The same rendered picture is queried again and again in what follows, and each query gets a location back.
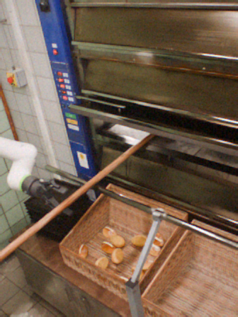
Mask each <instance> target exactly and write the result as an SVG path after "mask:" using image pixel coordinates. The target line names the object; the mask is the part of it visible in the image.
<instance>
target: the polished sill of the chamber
mask: <svg viewBox="0 0 238 317"><path fill-rule="evenodd" d="M96 138H97V140H99V141H102V142H106V143H109V144H113V145H116V146H119V147H122V148H125V149H130V148H131V147H132V146H134V145H135V144H136V143H138V141H140V140H139V139H134V138H132V137H127V136H125V135H122V134H118V133H115V132H110V131H108V130H104V129H102V130H101V131H100V132H98V133H96ZM136 152H137V153H140V154H146V155H149V156H153V157H155V158H157V159H161V160H164V161H168V162H171V163H175V164H177V165H180V166H183V167H186V168H189V169H193V170H195V171H199V172H201V173H205V174H208V175H211V176H214V177H218V178H222V179H225V180H229V181H231V182H233V183H238V168H235V167H231V166H228V165H225V164H222V163H218V162H216V161H211V160H208V159H206V158H201V157H199V156H194V155H192V154H185V153H182V152H180V151H175V150H173V149H168V148H166V147H162V146H158V145H156V144H152V143H149V142H147V143H146V144H144V145H143V146H142V147H141V148H139V149H138V150H137V151H136Z"/></svg>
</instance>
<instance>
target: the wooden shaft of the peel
mask: <svg viewBox="0 0 238 317"><path fill-rule="evenodd" d="M154 136H155V134H152V133H149V134H148V135H146V136H145V137H144V138H142V139H141V140H140V141H138V143H136V144H135V145H134V146H132V147H131V148H130V149H128V150H127V151H126V152H125V153H124V154H122V155H121V156H120V157H118V158H117V159H116V160H114V162H112V163H111V164H110V165H109V166H107V167H106V168H104V169H103V170H102V171H101V172H100V173H99V174H97V175H96V176H95V177H93V179H92V180H90V181H89V182H87V183H86V184H84V185H83V186H82V187H80V188H79V189H78V190H77V191H76V192H74V193H73V194H72V195H70V196H69V198H67V199H66V200H65V201H64V202H63V203H62V204H59V205H58V206H56V207H55V208H54V209H53V210H52V211H51V212H50V213H49V214H47V215H46V216H45V217H43V218H42V219H41V220H39V221H38V222H36V224H35V225H33V226H32V227H30V228H29V229H28V230H27V231H26V232H25V233H23V234H22V235H20V236H19V237H18V238H17V239H16V240H15V241H13V242H12V243H11V244H10V245H8V246H7V247H5V248H4V249H3V250H2V251H0V262H1V261H2V260H3V259H4V258H6V257H7V256H8V255H10V254H11V253H12V252H13V251H14V250H15V249H16V248H17V247H19V246H21V245H22V244H23V243H25V241H26V240H27V239H29V238H30V237H31V236H32V235H34V234H36V233H37V232H38V231H39V230H40V229H41V228H42V227H44V225H46V224H47V223H48V222H49V221H52V219H54V218H55V217H56V216H57V215H58V214H59V213H60V212H62V211H63V210H64V209H66V208H67V207H68V206H69V205H71V204H72V203H73V202H74V201H75V200H77V199H78V198H79V197H81V196H82V195H83V194H84V193H85V192H86V191H88V190H89V189H90V188H92V187H93V186H94V185H95V184H96V183H97V182H99V181H100V180H101V179H103V178H104V177H105V176H106V175H108V174H109V173H110V172H111V171H112V170H113V169H115V168H116V167H117V166H119V165H120V164H121V163H122V162H123V161H124V160H125V159H126V158H127V157H129V156H130V155H131V154H133V153H135V152H136V151H137V150H138V149H139V148H141V147H142V146H143V145H144V144H146V143H147V142H148V141H149V140H150V139H152V138H153V137H154Z"/></svg>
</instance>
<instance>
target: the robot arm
mask: <svg viewBox="0 0 238 317"><path fill-rule="evenodd" d="M0 157H3V158H5V159H11V160H12V161H13V165H12V167H11V170H10V172H9V174H8V176H7V183H8V185H9V187H10V188H11V189H13V190H15V191H20V192H23V193H25V194H27V195H29V196H31V197H37V198H43V199H44V200H46V203H45V204H46V205H48V206H50V208H51V209H54V208H55V207H56V206H58V205H59V203H57V201H56V200H55V199H54V197H53V196H52V195H51V193H50V190H49V189H50V188H52V187H53V188H52V189H53V190H55V191H57V192H59V193H62V194H64V193H66V192H67V191H68V189H66V188H64V187H62V186H60V185H58V184H56V182H54V179H44V178H41V179H40V178H36V177H34V176H32V175H31V173H32V170H33V166H34V164H35V162H36V159H37V157H38V151H37V149H36V148H35V147H34V146H33V145H32V144H28V143H23V142H17V141H14V140H11V139H7V138H4V137H0ZM47 184H51V185H48V186H47ZM49 198H51V199H50V200H49ZM61 213H64V214H66V215H68V216H71V215H72V214H73V213H74V211H72V210H71V209H69V208H66V209H64V210H63V211H62V212H60V213H59V215H60V214H61Z"/></svg>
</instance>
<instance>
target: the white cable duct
mask: <svg viewBox="0 0 238 317"><path fill-rule="evenodd" d="M5 2H6V6H7V9H8V14H9V15H10V21H11V25H12V28H13V32H14V35H15V38H16V42H17V47H18V51H19V53H20V56H21V61H22V63H23V67H24V70H25V77H26V78H27V82H28V86H29V89H30V92H31V95H32V98H33V105H34V108H35V111H36V115H37V117H38V122H39V125H40V129H41V131H42V135H43V139H44V141H45V146H46V151H47V155H48V158H49V160H50V165H51V166H53V167H55V168H57V164H56V160H55V156H54V154H53V151H52V147H51V143H50V139H49V136H48V133H47V127H46V124H45V119H44V116H43V112H42V109H41V107H40V102H39V99H38V95H37V91H36V87H35V82H34V79H33V75H32V72H31V70H30V65H29V62H28V55H27V52H26V49H25V46H24V43H23V38H22V36H21V29H20V26H19V24H18V19H17V16H16V12H15V10H14V7H13V0H5ZM53 175H54V177H55V178H56V179H58V180H61V178H60V176H59V175H57V174H54V173H53Z"/></svg>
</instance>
